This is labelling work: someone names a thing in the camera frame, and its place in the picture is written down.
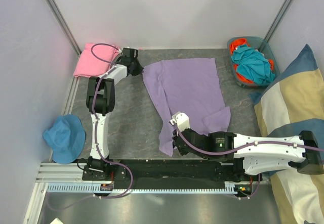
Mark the teal laundry basket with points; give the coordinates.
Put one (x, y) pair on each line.
(252, 61)

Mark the blue beige checked pillow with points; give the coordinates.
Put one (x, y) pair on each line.
(293, 102)

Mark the folded pink t shirt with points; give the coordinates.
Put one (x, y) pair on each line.
(88, 65)

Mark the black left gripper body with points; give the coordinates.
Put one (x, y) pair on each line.
(137, 69)

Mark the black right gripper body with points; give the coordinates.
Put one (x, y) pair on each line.
(202, 155)

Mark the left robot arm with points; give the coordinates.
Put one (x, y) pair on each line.
(100, 101)

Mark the left aluminium frame post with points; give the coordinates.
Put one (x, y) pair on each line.
(64, 26)

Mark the orange t shirt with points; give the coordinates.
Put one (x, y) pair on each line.
(239, 42)

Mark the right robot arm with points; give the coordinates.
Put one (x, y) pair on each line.
(253, 155)

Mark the aluminium frame post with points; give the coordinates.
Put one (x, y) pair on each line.
(64, 26)
(277, 19)

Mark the right aluminium frame post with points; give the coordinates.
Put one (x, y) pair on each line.
(277, 19)

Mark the teal t shirt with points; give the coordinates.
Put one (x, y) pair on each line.
(255, 62)

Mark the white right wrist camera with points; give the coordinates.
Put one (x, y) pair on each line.
(181, 121)

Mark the light blue cable duct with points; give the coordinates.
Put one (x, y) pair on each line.
(228, 188)

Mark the blue bucket hat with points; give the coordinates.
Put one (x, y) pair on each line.
(66, 138)

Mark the purple t shirt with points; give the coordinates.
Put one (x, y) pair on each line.
(190, 86)

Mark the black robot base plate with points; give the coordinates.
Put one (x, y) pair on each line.
(175, 173)

